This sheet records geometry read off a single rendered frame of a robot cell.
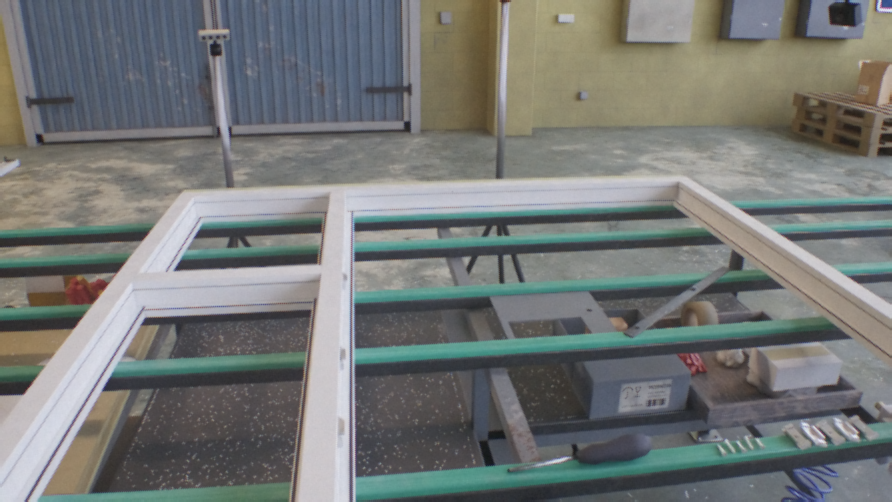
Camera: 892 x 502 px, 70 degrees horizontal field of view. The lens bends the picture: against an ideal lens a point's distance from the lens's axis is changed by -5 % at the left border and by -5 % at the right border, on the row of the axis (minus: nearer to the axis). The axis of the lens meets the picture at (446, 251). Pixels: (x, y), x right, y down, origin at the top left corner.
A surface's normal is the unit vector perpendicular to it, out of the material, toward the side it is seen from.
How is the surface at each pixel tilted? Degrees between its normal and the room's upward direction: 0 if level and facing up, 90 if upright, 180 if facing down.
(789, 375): 90
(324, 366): 0
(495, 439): 0
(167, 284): 90
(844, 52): 90
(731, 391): 0
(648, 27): 90
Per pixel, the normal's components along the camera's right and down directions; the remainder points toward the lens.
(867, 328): -0.99, 0.04
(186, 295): 0.13, 0.38
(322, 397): 0.00, -0.92
